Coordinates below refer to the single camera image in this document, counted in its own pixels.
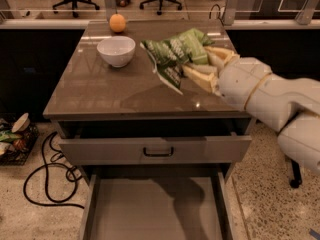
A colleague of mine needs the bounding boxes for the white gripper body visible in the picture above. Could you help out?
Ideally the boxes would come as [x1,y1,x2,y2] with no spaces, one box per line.
[218,57,272,111]

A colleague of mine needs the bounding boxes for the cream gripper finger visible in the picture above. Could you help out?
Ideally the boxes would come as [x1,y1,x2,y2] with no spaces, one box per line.
[182,63,218,94]
[204,46,240,69]

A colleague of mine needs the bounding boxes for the green jalapeno chip bag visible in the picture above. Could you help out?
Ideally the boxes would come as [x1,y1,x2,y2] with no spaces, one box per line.
[140,28,214,94]

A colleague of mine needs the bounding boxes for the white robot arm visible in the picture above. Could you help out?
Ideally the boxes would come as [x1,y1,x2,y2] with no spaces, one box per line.
[182,47,320,174]

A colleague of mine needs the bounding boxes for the grey top drawer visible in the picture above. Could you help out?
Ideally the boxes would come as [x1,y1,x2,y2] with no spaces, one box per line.
[53,117,258,167]

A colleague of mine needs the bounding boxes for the grey drawer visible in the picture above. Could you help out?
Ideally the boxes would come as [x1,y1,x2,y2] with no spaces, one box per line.
[79,170,236,240]
[53,117,258,167]

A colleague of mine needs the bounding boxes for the grey cabinet counter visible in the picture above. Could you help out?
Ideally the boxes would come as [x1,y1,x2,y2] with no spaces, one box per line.
[43,21,247,121]

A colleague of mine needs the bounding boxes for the grey middle drawer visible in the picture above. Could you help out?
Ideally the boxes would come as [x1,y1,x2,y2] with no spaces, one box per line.
[79,170,236,240]

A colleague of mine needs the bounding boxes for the green bag in basket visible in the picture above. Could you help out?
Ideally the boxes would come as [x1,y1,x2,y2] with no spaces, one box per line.
[0,130,22,143]

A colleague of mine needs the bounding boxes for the white ceramic bowl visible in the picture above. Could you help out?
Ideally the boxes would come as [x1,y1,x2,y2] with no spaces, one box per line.
[97,36,136,67]

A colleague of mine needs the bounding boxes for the orange fruit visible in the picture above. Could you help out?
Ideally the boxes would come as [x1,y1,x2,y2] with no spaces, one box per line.
[109,14,126,33]

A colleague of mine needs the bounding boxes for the black rolling stand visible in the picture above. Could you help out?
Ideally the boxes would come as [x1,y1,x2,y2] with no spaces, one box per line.
[290,160,302,189]

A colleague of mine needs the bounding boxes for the white bowl in basket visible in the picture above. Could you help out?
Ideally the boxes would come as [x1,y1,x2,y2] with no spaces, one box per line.
[12,113,30,133]

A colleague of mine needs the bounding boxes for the grey metal post right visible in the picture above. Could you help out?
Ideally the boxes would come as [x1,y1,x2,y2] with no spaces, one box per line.
[222,0,239,26]

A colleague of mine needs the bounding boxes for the black drawer handle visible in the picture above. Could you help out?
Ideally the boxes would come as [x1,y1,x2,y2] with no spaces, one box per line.
[143,147,174,157]

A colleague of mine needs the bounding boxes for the black floor cable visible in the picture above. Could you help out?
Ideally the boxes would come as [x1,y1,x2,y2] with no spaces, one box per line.
[22,131,86,210]

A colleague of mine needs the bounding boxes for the black wire basket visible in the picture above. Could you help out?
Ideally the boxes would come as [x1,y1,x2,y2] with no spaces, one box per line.
[0,119,39,166]

